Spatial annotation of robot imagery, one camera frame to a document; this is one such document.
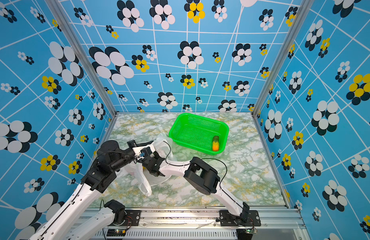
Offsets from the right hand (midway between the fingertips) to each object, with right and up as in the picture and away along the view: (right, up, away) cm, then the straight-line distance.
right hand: (152, 156), depth 94 cm
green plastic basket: (+30, +14, +12) cm, 35 cm away
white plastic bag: (+11, +8, -19) cm, 23 cm away
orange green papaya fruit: (+41, +7, +2) cm, 41 cm away
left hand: (+6, +13, -26) cm, 30 cm away
